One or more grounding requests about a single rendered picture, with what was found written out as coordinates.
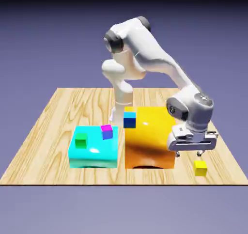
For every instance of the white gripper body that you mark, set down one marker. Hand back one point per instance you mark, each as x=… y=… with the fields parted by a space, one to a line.
x=190 y=145

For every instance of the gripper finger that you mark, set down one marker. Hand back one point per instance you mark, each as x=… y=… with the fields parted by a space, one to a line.
x=199 y=153
x=177 y=154

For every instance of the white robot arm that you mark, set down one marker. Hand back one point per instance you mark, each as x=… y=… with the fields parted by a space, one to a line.
x=147 y=49

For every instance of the small yellow cube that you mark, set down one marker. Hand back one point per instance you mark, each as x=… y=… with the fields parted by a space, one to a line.
x=200 y=168

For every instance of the small blue cube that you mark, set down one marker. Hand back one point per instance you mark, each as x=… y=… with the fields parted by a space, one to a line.
x=129 y=120

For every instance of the small magenta cube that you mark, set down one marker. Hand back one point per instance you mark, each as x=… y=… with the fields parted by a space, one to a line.
x=107 y=132

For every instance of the small green cube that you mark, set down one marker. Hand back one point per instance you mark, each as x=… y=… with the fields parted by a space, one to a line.
x=81 y=141

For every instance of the large orange box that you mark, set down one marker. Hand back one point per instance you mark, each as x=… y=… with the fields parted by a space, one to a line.
x=149 y=141

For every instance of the large cyan box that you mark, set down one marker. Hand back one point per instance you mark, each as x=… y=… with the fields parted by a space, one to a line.
x=95 y=154

